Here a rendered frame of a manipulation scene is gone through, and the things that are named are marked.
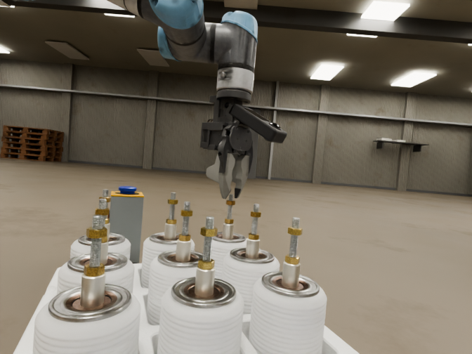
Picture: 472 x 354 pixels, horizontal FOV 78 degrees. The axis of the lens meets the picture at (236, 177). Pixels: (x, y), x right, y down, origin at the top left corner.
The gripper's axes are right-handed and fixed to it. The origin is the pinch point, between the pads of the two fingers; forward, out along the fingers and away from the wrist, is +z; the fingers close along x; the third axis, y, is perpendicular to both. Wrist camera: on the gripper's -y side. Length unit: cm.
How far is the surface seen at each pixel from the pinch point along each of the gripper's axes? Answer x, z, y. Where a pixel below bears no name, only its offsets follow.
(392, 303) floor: -60, 35, -22
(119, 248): 19.9, 10.0, 7.9
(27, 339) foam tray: 34.6, 16.6, 1.4
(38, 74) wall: -332, -259, 1152
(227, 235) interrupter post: 0.8, 8.8, -0.1
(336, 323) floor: -32.8, 34.6, -13.1
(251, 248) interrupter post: 6.9, 7.9, -10.0
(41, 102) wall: -340, -161, 1141
